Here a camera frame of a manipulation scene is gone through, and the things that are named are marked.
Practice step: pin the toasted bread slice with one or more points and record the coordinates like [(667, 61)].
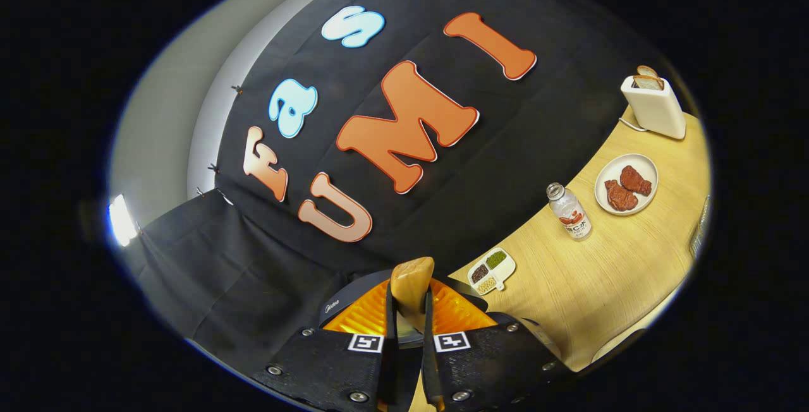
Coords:
[(647, 71), (648, 82)]

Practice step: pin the red meat piece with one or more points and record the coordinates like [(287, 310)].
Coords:
[(635, 179), (620, 196)]

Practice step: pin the wooden spoon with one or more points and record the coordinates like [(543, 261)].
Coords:
[(411, 285)]

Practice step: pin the white round plate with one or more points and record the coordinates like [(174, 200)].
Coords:
[(607, 169)]

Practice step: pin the clear plastic drink bottle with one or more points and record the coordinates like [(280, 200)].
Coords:
[(572, 216)]

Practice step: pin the ceiling light panel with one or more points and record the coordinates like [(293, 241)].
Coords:
[(121, 219)]

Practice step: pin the white toaster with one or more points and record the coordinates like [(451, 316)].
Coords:
[(657, 109)]

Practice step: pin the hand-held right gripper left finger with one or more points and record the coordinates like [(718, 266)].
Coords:
[(390, 361)]

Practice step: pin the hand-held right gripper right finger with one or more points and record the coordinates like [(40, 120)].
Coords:
[(430, 368)]

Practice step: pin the white divided bean dish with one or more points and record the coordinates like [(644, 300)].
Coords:
[(492, 270)]

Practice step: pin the black backdrop cloth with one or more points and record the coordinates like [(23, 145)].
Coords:
[(505, 146)]

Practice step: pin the black rice cooker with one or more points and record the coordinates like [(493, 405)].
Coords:
[(335, 312)]

